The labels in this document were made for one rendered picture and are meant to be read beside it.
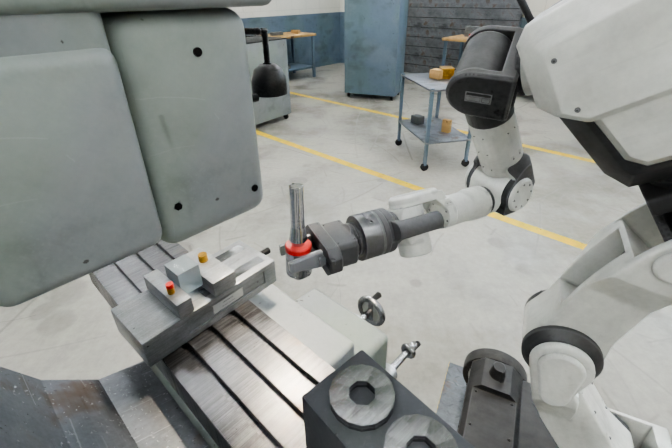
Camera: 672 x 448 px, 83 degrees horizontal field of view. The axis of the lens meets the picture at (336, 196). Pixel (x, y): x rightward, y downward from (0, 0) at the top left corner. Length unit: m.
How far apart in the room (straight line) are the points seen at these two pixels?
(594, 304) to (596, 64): 0.44
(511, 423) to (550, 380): 0.40
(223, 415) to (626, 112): 0.81
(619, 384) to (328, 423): 1.96
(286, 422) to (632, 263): 0.64
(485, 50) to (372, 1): 5.89
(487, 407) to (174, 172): 1.08
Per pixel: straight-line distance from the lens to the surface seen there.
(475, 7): 8.47
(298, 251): 0.66
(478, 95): 0.73
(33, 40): 0.49
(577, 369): 0.91
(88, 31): 0.50
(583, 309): 0.87
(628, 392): 2.40
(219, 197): 0.62
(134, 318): 0.96
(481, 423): 1.29
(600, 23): 0.63
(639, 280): 0.80
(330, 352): 0.99
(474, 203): 0.86
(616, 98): 0.65
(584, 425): 1.10
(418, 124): 4.46
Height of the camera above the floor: 1.65
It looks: 28 degrees down
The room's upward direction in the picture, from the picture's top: 1 degrees counter-clockwise
